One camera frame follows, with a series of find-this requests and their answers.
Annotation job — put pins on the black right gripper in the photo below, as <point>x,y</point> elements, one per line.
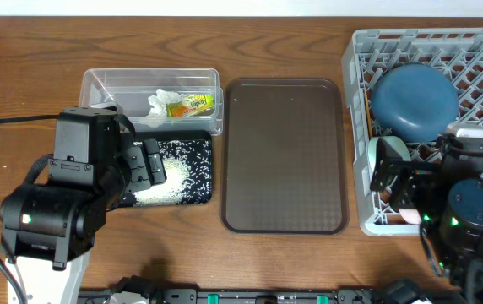
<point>413,176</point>

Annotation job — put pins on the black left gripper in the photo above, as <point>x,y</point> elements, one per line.
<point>143,176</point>

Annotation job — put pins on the pale green bowl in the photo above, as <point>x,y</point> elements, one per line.
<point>388,156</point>

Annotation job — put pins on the white rice pile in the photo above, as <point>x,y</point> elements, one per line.
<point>169,181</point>

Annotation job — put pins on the white tissue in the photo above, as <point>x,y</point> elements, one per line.
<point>158,103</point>

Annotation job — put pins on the pink white cup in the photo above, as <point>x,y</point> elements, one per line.
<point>411,216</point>

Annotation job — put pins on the wooden chopstick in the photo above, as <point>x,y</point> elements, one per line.
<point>368,114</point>

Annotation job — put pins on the dark blue plate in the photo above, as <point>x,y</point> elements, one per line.
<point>416,102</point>

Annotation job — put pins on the yellow green snack wrapper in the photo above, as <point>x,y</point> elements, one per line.
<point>191,105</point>

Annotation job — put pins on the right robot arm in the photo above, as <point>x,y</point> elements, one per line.
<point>448,198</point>

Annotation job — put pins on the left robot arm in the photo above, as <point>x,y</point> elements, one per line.
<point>50,220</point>

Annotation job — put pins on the grey dishwasher rack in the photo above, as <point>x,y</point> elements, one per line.
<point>370,54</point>

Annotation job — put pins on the black plastic bin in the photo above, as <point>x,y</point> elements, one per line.
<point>195,169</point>

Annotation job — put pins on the clear plastic bin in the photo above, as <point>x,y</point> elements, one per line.
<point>131,87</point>

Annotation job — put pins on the dark brown serving tray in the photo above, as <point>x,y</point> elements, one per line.
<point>284,158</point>

